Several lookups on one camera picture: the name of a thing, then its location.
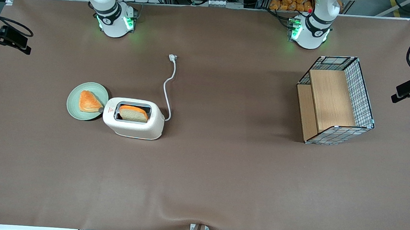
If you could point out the white toaster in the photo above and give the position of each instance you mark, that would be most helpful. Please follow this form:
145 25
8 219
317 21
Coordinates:
155 122

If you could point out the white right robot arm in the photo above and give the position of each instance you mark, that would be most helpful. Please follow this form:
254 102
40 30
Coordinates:
112 18

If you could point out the wooden stepped shelf insert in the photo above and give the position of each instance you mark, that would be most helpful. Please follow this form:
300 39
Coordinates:
330 98

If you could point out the pale green plate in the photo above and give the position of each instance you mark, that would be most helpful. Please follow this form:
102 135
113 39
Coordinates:
74 102

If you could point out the orange triangular pastry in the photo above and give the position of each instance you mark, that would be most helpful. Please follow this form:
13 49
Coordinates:
88 102

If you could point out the bread slice with orange crust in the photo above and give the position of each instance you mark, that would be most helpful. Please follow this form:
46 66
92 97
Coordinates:
132 115

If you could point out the bag of orange buns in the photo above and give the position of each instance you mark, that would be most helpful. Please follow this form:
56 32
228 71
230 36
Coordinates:
292 0

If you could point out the brown table cloth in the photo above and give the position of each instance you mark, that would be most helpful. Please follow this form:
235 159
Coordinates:
222 174

